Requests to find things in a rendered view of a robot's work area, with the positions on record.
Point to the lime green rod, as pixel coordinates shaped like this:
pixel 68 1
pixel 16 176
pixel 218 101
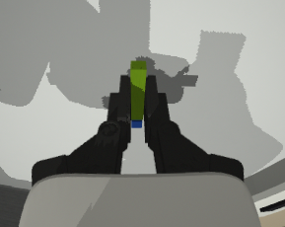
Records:
pixel 138 81

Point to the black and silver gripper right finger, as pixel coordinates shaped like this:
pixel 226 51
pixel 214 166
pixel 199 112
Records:
pixel 172 150

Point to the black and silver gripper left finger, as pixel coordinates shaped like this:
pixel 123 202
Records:
pixel 99 154

